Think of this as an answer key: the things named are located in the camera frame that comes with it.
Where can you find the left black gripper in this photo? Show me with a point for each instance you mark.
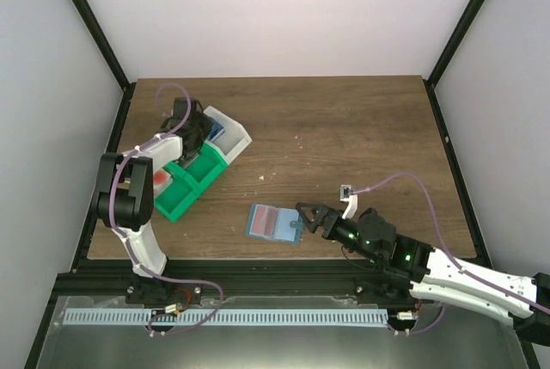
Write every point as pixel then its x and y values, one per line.
pixel 199 132

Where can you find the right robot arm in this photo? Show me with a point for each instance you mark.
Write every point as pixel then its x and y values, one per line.
pixel 428 273

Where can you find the red card in holder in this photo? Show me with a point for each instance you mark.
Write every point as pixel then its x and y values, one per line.
pixel 263 221

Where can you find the black frame post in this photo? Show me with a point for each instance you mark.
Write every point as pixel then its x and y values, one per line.
pixel 457 36
pixel 91 23

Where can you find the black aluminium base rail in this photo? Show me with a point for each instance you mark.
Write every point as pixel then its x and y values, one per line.
pixel 237 278

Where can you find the right black frame post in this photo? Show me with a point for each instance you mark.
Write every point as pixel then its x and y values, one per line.
pixel 457 36

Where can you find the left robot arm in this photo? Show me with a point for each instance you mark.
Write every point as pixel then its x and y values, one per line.
pixel 125 191

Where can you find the blue VIP card stack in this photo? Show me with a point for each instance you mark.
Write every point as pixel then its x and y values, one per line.
pixel 217 130

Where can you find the white plastic bin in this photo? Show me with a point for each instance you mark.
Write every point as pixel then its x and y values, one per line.
pixel 234 138

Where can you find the blue leather card holder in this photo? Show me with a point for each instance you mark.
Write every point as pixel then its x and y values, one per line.
pixel 288 227

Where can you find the light blue cable duct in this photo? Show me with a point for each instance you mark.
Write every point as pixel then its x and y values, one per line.
pixel 229 317

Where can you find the red white card stack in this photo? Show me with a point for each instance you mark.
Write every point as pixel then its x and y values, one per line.
pixel 161 181

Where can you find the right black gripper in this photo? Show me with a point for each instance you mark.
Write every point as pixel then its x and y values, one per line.
pixel 325 219

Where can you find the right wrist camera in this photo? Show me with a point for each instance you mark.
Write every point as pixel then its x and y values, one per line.
pixel 348 195

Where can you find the green plastic bin front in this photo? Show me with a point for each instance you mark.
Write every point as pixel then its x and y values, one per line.
pixel 178 197

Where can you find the green plastic bin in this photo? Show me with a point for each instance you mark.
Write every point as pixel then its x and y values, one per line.
pixel 195 175
pixel 178 197

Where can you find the left black frame post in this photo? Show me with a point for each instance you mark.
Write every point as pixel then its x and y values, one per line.
pixel 91 23

